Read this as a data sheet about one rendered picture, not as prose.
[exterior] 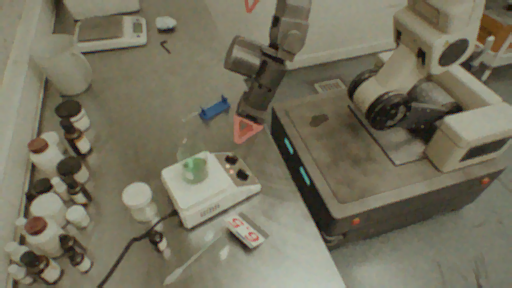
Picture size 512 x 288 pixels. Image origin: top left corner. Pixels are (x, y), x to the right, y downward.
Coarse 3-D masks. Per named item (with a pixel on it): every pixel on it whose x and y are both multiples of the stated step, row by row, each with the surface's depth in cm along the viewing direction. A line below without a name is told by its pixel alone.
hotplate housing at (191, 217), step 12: (168, 192) 71; (228, 192) 71; (240, 192) 73; (252, 192) 76; (204, 204) 69; (216, 204) 71; (228, 204) 74; (168, 216) 71; (180, 216) 71; (192, 216) 69; (204, 216) 71
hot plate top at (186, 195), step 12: (168, 168) 73; (180, 168) 73; (216, 168) 73; (168, 180) 70; (180, 180) 70; (216, 180) 70; (228, 180) 70; (180, 192) 68; (192, 192) 68; (204, 192) 68; (216, 192) 69; (180, 204) 66; (192, 204) 67
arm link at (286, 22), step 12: (288, 0) 59; (300, 0) 59; (276, 12) 63; (288, 12) 59; (300, 12) 60; (276, 24) 65; (288, 24) 60; (300, 24) 61; (276, 36) 62; (276, 48) 66; (300, 48) 63
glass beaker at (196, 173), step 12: (180, 144) 67; (192, 144) 68; (204, 144) 67; (180, 156) 68; (192, 156) 71; (204, 156) 70; (192, 168) 65; (204, 168) 67; (192, 180) 68; (204, 180) 69
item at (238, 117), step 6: (240, 102) 69; (234, 114) 69; (240, 114) 68; (234, 120) 69; (240, 120) 69; (246, 120) 69; (252, 120) 69; (234, 126) 71; (252, 126) 70; (258, 126) 69; (234, 132) 72; (252, 132) 71; (234, 138) 73; (240, 138) 73; (246, 138) 73
